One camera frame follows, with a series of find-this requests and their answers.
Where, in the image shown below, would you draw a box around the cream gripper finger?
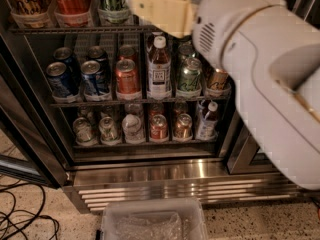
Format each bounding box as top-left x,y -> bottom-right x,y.
126,0 -> 197,38

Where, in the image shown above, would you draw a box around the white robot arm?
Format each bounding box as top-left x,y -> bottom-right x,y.
127,0 -> 320,190

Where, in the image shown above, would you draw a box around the tea bottle white cap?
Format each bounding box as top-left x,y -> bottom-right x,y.
148,36 -> 172,100

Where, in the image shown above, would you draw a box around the green can top shelf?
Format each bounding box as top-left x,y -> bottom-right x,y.
99,0 -> 130,24

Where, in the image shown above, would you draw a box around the green can shelf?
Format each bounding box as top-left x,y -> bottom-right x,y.
99,0 -> 130,24
176,57 -> 202,98

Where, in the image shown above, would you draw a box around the orange can back middle shelf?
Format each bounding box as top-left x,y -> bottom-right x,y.
118,45 -> 137,62

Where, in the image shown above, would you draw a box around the orange can shelf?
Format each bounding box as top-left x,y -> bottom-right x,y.
115,59 -> 142,100
118,45 -> 137,62

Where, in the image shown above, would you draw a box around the green can front middle shelf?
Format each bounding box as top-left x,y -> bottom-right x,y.
176,57 -> 202,98

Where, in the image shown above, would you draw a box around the orange can front middle shelf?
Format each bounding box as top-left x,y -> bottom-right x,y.
115,59 -> 142,100

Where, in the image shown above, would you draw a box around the red cola can top shelf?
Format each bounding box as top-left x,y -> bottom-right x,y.
56,0 -> 91,27

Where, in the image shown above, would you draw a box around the tea bottle bottom shelf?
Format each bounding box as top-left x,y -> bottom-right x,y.
196,101 -> 218,141

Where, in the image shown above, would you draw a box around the stainless steel fridge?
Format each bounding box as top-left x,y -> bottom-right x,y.
0,0 -> 320,213

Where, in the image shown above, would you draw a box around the clear bottle bottom shelf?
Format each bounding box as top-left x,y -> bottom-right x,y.
122,114 -> 145,144

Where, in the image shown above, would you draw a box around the yellow can top shelf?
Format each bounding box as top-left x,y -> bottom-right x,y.
8,0 -> 54,29

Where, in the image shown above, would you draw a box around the open fridge glass door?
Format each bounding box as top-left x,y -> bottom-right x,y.
0,39 -> 68,188

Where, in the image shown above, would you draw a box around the green can middle row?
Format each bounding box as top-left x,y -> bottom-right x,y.
178,43 -> 196,65

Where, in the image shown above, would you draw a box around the copper can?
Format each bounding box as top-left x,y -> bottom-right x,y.
205,68 -> 229,97
173,113 -> 192,141

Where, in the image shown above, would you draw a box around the blue can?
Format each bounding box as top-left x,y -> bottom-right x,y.
45,62 -> 80,103
81,60 -> 110,101
87,46 -> 111,80
53,47 -> 81,84

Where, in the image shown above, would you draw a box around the blue can back left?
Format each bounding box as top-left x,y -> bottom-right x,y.
53,47 -> 81,84

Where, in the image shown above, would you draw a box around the copper can bottom front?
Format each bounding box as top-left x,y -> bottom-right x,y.
173,113 -> 192,141

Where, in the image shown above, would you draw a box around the red can bottom front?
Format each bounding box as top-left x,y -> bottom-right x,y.
150,114 -> 168,142

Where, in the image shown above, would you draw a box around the blue can front left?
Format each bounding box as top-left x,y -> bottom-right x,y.
45,62 -> 80,103

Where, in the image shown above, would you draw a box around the silver can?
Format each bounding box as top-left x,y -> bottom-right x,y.
73,117 -> 98,147
99,116 -> 121,146

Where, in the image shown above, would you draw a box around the silver can bottom left front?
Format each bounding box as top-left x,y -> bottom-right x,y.
73,117 -> 98,147

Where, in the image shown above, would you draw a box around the clear plastic storage bin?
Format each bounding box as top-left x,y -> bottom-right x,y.
100,198 -> 209,240

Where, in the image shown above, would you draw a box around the black cables on floor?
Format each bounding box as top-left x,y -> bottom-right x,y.
0,173 -> 61,240

